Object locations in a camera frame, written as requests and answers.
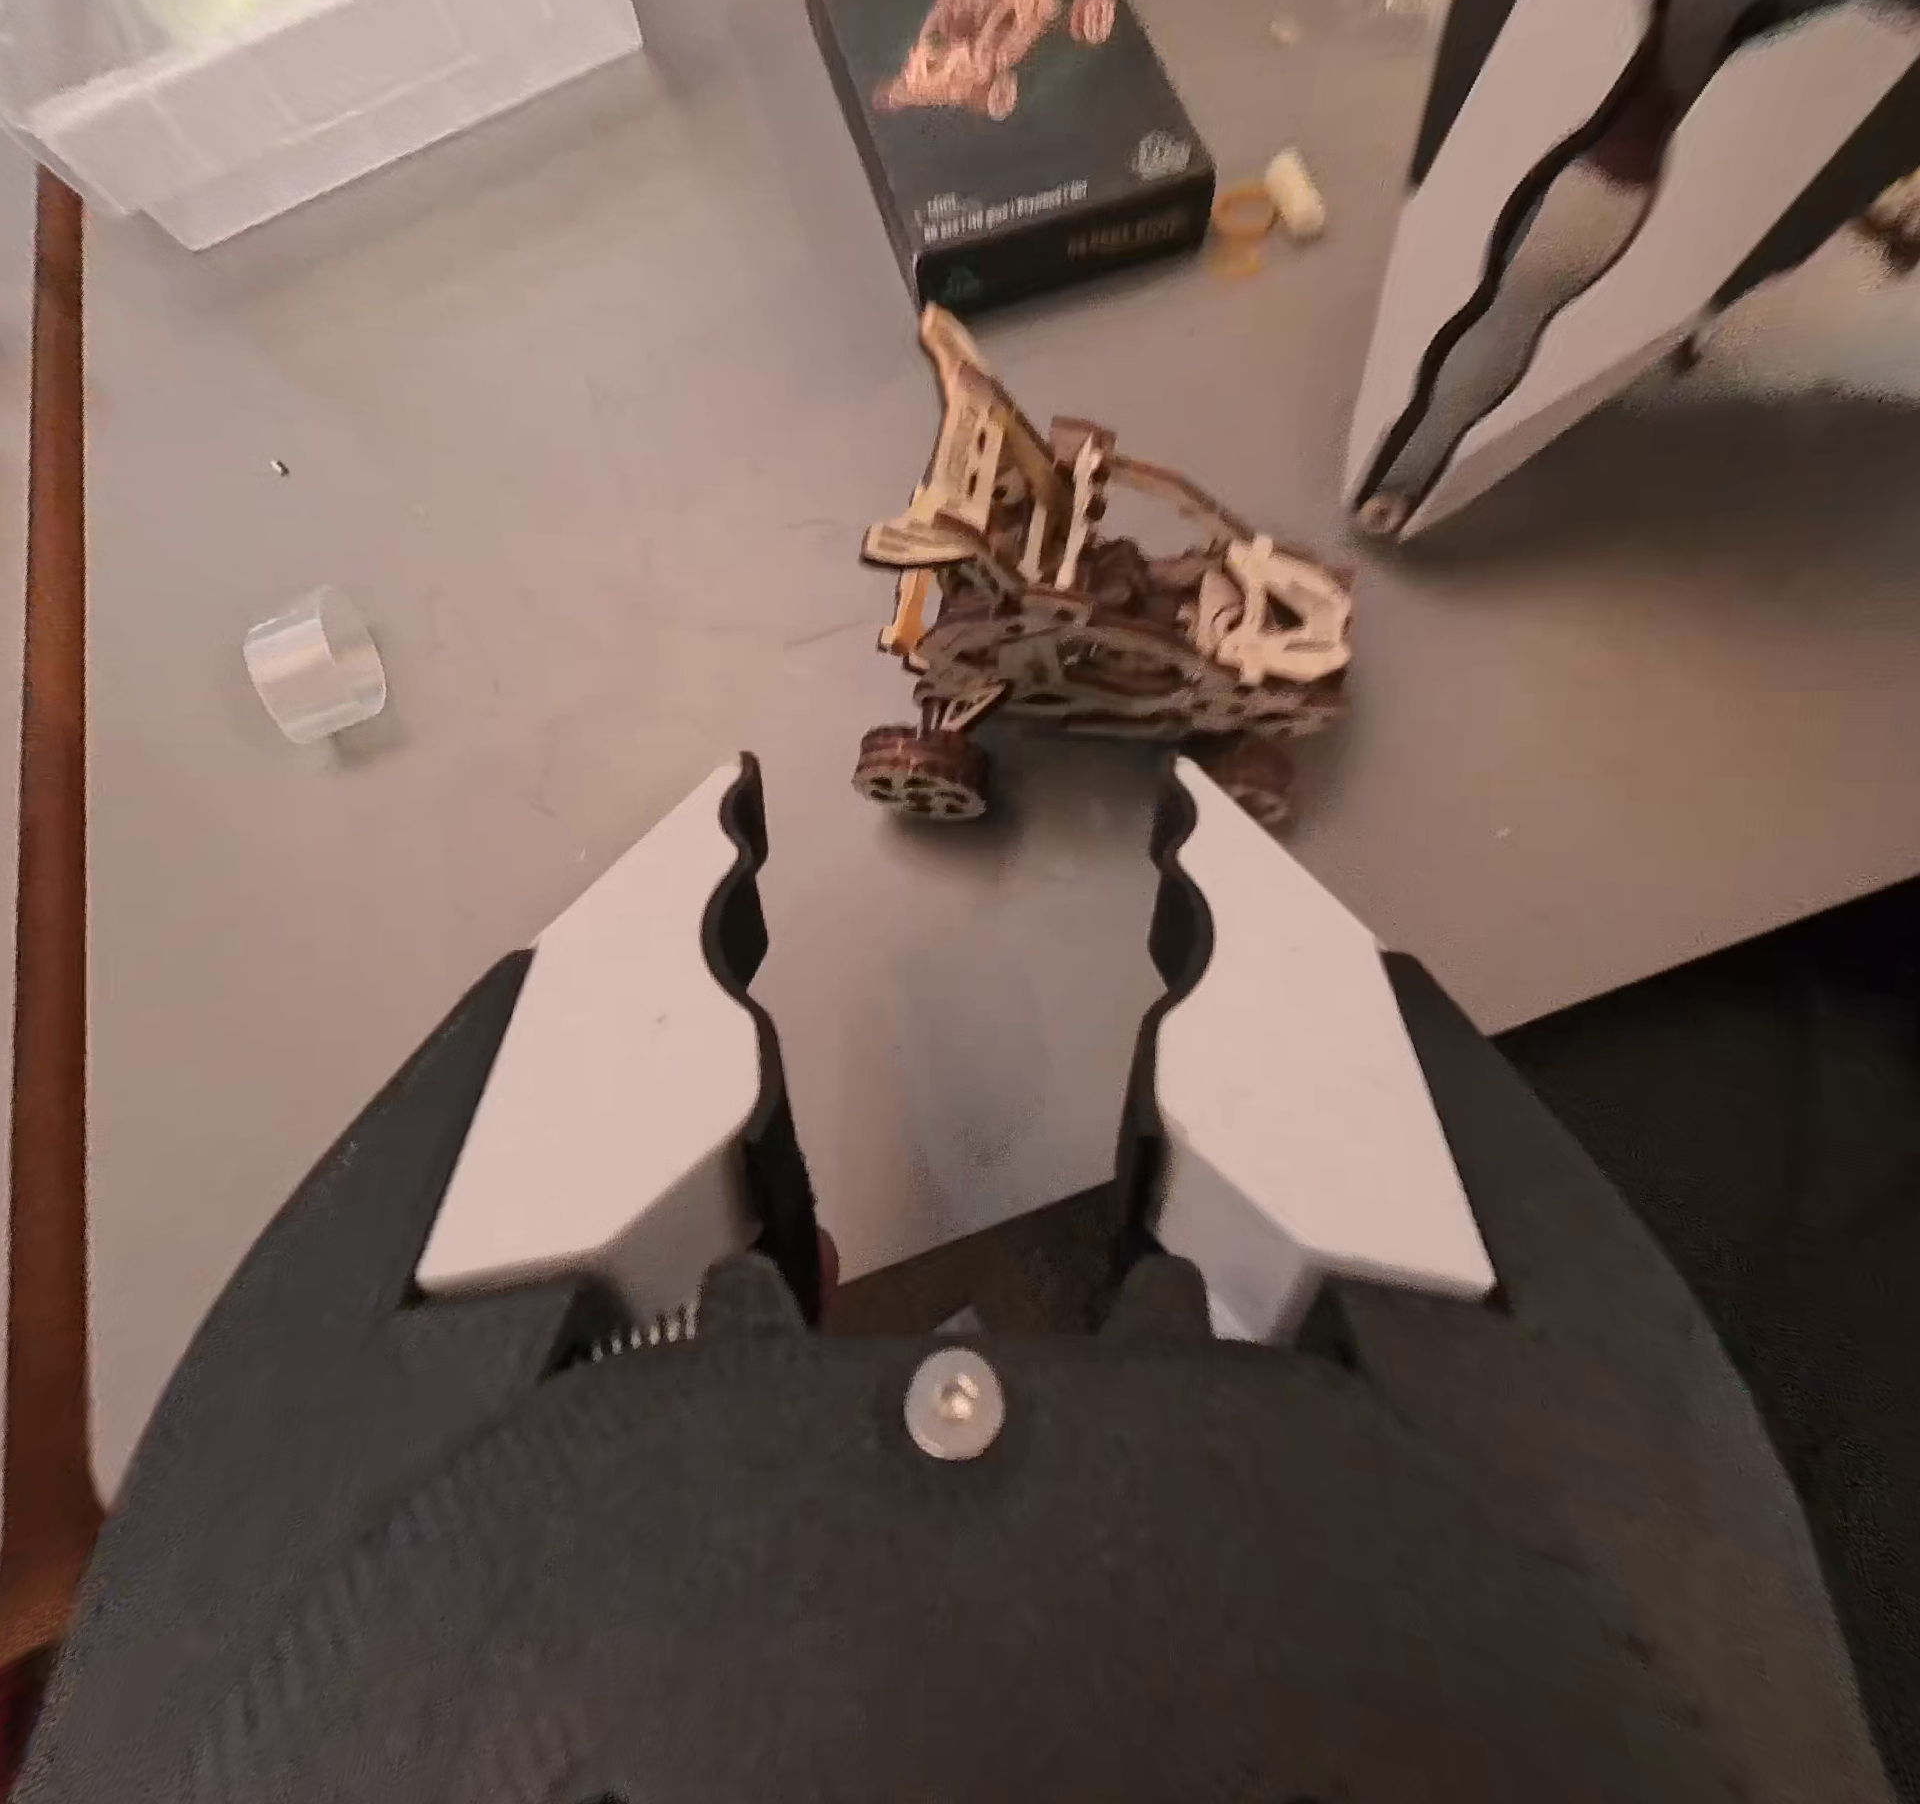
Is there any clear plastic piece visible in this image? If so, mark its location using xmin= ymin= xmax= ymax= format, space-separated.
xmin=244 ymin=584 xmax=389 ymax=745

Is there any wooden buggy model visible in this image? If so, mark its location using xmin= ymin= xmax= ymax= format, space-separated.
xmin=853 ymin=302 xmax=1357 ymax=829

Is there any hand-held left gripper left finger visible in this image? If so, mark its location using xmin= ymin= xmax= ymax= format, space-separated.
xmin=419 ymin=750 xmax=822 ymax=1334

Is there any clear plastic storage box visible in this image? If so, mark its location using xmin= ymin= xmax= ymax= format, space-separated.
xmin=0 ymin=0 xmax=646 ymax=250

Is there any black model kit box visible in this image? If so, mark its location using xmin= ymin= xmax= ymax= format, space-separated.
xmin=786 ymin=0 xmax=1216 ymax=316

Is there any person's black clothing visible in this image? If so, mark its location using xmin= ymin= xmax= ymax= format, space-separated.
xmin=1492 ymin=904 xmax=1920 ymax=1804

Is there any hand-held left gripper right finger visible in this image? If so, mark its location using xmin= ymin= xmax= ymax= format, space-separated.
xmin=1119 ymin=756 xmax=1495 ymax=1342

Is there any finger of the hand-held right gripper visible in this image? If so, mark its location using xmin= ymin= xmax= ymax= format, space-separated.
xmin=1396 ymin=0 xmax=1920 ymax=545
xmin=1341 ymin=0 xmax=1660 ymax=523

